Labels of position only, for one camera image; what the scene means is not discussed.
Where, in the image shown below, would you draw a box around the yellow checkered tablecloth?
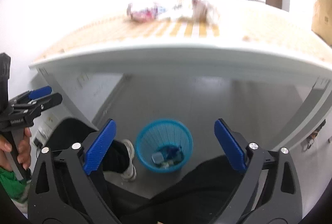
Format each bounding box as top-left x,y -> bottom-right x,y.
34,17 -> 331,63

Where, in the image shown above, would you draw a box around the white sneaker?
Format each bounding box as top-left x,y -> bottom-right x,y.
121,139 -> 137,182

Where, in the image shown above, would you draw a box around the brown paper bag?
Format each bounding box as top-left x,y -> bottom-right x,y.
312,0 -> 332,46

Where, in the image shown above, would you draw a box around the blue plastic waste basket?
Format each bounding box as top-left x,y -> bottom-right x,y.
135,119 -> 194,173

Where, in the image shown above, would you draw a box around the white pink wrapper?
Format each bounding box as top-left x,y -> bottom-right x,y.
127,4 -> 157,23

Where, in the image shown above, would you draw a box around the blue snack wrapper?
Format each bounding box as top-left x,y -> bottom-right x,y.
151,145 -> 184,166

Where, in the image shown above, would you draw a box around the green sleeve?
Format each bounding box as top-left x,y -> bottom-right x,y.
0,168 -> 31,204

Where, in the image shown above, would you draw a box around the person's black trouser legs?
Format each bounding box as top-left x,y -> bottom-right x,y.
46,118 -> 247,224

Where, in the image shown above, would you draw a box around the person's left hand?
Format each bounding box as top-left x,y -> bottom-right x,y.
0,127 -> 32,171

